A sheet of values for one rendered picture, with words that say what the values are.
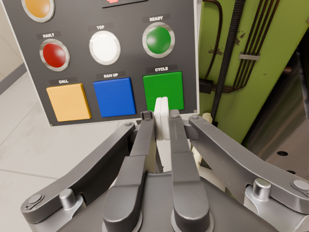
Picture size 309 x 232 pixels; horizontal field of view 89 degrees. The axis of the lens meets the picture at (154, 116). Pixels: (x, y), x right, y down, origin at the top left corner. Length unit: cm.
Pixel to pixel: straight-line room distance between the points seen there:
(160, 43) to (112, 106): 15
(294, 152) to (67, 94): 58
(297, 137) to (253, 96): 23
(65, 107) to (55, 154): 141
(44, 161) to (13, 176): 27
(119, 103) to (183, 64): 15
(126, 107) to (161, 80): 9
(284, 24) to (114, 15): 41
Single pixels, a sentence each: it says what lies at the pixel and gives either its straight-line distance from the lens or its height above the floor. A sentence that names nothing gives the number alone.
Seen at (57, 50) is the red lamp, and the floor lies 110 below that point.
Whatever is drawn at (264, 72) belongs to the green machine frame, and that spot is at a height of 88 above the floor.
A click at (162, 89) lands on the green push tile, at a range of 31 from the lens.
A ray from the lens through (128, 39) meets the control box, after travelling 32.
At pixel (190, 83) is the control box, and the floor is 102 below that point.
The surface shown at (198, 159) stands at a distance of 64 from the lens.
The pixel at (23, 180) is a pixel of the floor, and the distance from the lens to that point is 183.
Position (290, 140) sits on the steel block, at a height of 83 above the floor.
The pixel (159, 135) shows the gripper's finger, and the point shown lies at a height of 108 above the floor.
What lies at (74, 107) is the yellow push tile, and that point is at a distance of 37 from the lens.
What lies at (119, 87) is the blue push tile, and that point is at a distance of 32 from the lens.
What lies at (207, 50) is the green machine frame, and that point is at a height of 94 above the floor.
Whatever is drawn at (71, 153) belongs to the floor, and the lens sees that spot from 168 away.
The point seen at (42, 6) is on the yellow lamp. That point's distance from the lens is 38.
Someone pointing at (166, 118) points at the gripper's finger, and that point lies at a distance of 16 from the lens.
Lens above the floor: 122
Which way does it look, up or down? 50 degrees down
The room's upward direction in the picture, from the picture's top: 12 degrees counter-clockwise
